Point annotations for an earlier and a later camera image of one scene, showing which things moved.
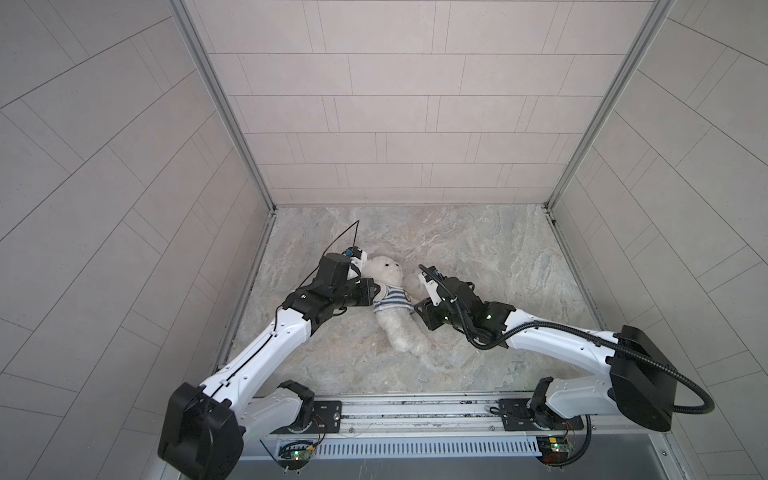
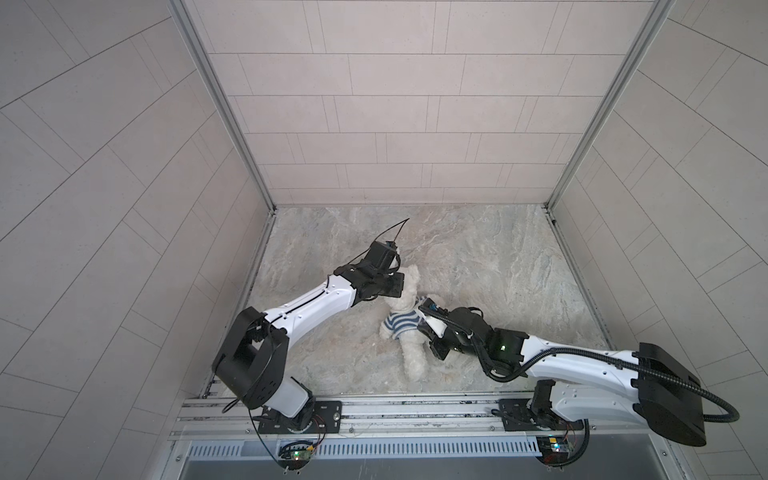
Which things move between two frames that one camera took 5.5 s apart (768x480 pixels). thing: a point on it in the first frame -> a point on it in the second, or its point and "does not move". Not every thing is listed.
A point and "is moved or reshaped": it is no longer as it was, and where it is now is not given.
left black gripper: x=365 y=297 -> x=396 y=282
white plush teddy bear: x=397 y=291 is moved or reshaped
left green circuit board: x=295 y=456 does not move
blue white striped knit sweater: x=395 y=297 -> x=396 y=322
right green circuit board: x=554 y=449 does not move
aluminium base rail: x=462 y=416 does not move
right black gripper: x=426 y=312 -> x=434 y=345
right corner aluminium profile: x=654 y=21 does not move
